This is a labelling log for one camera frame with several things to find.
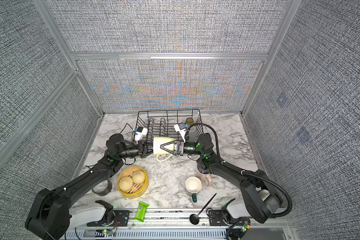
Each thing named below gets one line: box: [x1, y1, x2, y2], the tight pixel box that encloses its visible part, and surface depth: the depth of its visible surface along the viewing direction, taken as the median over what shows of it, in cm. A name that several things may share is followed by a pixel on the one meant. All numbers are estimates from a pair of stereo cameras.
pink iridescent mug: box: [196, 164, 213, 187], surface depth 80 cm
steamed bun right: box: [132, 170, 146, 185], surface depth 83 cm
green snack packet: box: [134, 201, 150, 222], surface depth 76 cm
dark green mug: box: [185, 176, 203, 203], surface depth 77 cm
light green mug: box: [153, 136, 177, 162], surface depth 65 cm
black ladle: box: [189, 193, 217, 225], surface depth 75 cm
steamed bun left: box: [119, 176, 134, 193], surface depth 81 cm
